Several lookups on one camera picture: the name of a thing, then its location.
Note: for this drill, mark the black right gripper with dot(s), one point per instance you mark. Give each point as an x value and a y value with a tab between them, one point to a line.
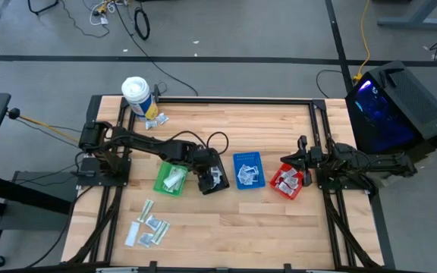
316	157

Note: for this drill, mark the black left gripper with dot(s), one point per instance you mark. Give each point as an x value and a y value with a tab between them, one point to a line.
203	161

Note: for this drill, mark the long striped packet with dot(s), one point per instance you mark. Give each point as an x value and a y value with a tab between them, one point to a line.
145	211
167	188
161	232
177	187

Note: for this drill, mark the long white ridged packet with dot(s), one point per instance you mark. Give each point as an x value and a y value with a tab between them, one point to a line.
175	177

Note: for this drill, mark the white packet blue print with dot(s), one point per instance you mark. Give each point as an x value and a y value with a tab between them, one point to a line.
252	172

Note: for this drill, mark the small silver packet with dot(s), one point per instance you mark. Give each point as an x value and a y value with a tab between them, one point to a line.
162	118
151	124

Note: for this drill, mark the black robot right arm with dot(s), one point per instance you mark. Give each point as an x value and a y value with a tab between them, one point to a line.
385	163

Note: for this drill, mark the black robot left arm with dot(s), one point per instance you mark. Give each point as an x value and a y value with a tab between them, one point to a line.
146	144

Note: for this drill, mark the black plastic basket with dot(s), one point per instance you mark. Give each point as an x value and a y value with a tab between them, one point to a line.
226	182

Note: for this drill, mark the blue plastic basket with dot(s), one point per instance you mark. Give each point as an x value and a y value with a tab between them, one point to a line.
237	159

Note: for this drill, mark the red plastic basket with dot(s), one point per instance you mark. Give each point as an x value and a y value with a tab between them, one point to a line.
296	194

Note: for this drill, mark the green plastic basket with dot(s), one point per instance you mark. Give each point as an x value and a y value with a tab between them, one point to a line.
158	186

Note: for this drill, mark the dark grey foil packet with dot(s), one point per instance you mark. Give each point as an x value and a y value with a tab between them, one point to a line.
145	240
153	223

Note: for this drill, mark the white wipes canister blue label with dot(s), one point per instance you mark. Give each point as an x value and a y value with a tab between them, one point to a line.
137	93

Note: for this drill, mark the black computer tower blue glow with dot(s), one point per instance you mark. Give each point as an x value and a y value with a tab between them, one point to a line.
419	98

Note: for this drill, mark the grey desk leg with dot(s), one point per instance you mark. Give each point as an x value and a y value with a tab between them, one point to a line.
412	21

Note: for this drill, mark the black aluminium table frame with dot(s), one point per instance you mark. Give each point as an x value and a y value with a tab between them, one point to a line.
260	101

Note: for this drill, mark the small black camera post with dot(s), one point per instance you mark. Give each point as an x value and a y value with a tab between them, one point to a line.
156	93

